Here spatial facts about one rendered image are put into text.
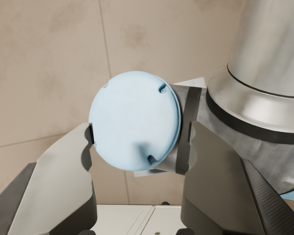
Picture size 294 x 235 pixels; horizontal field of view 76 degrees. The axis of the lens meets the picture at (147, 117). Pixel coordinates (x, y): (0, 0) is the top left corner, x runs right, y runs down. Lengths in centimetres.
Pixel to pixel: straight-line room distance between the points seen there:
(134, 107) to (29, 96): 178
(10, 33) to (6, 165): 122
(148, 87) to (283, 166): 15
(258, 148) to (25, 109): 189
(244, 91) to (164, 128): 8
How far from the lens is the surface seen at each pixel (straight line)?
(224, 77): 20
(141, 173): 55
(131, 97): 21
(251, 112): 17
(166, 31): 153
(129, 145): 20
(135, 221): 115
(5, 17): 246
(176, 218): 115
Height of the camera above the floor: 132
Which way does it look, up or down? 75 degrees down
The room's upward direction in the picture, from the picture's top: 71 degrees counter-clockwise
